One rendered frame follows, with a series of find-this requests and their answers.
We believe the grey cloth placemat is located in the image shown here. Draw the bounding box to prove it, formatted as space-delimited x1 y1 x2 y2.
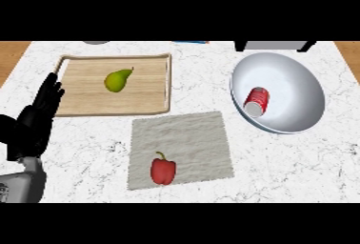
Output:
126 111 237 192

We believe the wooden cutting board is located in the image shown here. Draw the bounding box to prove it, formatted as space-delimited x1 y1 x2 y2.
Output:
52 52 173 118

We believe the white bowl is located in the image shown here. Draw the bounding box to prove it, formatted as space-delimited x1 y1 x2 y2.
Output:
228 51 328 135

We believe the green pear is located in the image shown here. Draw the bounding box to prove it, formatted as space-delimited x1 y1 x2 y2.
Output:
104 66 136 93

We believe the grey appliance with black legs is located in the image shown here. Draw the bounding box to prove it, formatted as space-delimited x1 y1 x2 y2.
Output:
234 41 318 53

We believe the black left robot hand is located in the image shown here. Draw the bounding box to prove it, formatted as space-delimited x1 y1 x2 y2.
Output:
0 71 67 163

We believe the red bell pepper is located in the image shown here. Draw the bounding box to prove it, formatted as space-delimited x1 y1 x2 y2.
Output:
150 151 179 186

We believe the red can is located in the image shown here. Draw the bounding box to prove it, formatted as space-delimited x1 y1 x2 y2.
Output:
243 86 272 119

